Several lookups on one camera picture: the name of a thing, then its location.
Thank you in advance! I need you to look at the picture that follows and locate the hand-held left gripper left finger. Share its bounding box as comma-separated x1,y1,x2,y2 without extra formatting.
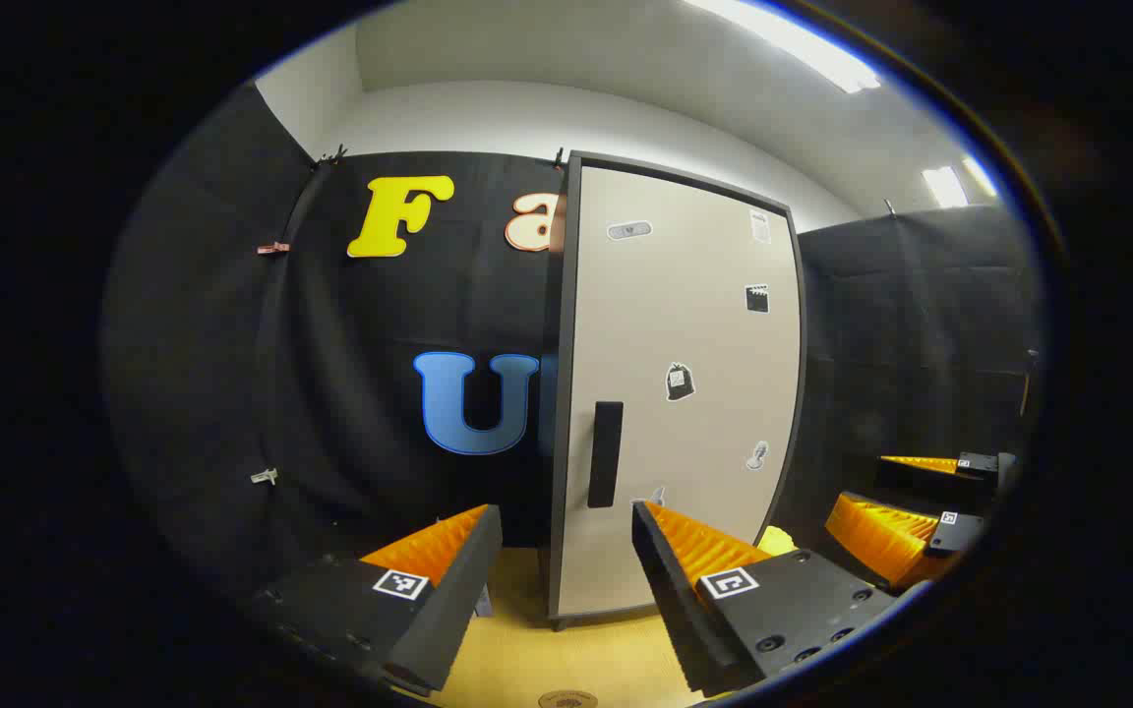
250,503,505,695

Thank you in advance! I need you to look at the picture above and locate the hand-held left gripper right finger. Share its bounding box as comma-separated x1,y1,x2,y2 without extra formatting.
631,500,900,697

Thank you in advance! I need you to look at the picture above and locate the grey cabinet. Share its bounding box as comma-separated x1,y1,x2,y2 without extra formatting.
547,149,810,630

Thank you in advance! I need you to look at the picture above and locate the beige cabinet door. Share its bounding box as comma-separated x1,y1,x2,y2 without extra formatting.
557,162,804,619

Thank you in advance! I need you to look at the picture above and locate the small ceiling light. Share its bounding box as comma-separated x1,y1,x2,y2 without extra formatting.
962,155,1000,198
923,165,969,209

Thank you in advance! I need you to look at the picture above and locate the black backdrop cloth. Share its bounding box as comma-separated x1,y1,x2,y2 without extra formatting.
102,84,1044,601

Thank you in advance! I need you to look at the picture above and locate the long ceiling light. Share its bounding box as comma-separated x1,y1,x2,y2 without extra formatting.
685,0,882,94

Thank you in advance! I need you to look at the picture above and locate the black door handle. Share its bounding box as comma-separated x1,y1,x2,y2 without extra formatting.
587,400,625,509

